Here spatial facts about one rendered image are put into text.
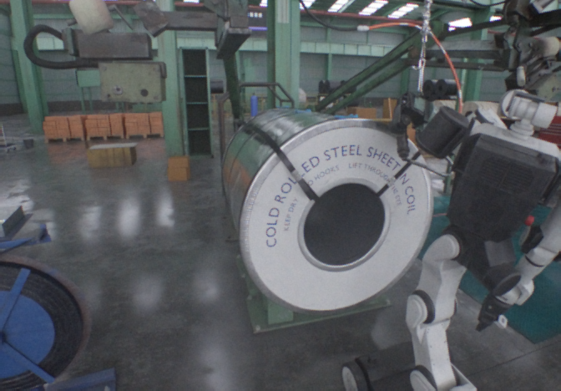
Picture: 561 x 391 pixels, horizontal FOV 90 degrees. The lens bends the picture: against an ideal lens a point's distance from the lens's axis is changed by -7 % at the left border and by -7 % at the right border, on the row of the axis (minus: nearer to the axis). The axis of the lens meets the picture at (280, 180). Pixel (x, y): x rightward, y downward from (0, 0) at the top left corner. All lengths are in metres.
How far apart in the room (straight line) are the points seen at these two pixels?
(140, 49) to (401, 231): 1.63
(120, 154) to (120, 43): 6.26
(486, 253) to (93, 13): 1.42
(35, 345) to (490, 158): 1.71
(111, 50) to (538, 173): 1.27
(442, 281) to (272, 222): 0.81
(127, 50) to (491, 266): 1.35
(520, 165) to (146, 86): 1.10
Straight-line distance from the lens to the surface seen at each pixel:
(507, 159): 0.96
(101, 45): 1.14
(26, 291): 1.45
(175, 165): 5.59
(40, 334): 1.55
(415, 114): 1.63
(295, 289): 1.82
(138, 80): 1.08
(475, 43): 2.27
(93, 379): 2.08
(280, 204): 1.54
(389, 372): 1.78
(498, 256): 1.21
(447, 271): 1.35
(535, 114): 1.11
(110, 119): 12.29
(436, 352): 1.59
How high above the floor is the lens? 1.48
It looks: 16 degrees down
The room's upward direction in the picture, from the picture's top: straight up
